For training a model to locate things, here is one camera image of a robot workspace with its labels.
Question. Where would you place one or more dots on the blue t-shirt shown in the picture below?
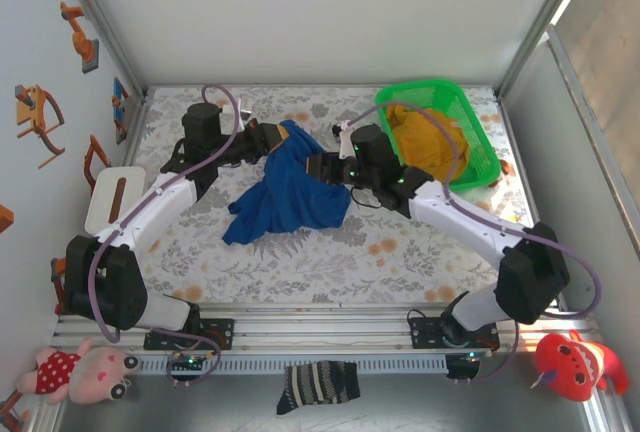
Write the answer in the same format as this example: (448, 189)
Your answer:
(290, 192)

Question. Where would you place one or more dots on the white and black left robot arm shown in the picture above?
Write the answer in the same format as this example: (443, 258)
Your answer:
(150, 202)

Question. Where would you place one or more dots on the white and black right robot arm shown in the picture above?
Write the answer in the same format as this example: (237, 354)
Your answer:
(460, 212)

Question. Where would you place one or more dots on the yellow garment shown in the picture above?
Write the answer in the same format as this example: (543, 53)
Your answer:
(425, 142)

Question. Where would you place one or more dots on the green plastic basket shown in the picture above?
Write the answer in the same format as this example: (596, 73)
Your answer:
(435, 89)

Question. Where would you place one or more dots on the floral print table mat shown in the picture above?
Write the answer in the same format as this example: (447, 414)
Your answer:
(300, 277)

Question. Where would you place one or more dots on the white tissue box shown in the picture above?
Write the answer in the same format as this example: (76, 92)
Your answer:
(102, 202)

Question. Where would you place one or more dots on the small brown object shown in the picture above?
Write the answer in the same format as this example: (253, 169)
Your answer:
(506, 167)

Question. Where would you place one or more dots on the black striped sock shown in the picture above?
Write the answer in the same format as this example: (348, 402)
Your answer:
(315, 384)

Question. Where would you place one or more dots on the pink plush pig toy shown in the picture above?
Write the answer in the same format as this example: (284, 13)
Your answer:
(95, 372)

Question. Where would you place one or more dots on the red plush monster toy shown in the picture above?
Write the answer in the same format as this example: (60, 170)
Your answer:
(570, 362)

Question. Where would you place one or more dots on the blue and orange wall sticker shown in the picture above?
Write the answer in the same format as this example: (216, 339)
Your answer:
(119, 102)

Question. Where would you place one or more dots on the orange curved wall sticker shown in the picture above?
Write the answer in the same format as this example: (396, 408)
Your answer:
(88, 167)

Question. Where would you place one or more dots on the aluminium frame post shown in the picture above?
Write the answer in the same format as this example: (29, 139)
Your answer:
(98, 17)
(547, 17)

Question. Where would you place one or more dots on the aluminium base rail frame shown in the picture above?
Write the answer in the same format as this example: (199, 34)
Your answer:
(320, 332)

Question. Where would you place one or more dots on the orange machine wall sticker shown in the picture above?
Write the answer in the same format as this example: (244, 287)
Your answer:
(32, 117)

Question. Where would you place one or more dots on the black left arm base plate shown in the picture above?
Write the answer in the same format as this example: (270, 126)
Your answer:
(222, 332)

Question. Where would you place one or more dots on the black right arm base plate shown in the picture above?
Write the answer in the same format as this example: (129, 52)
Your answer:
(422, 332)

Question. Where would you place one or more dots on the small orange wall sticker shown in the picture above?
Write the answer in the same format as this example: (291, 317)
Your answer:
(5, 217)

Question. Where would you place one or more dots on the orange bar wall sticker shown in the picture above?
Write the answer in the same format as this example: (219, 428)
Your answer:
(7, 402)

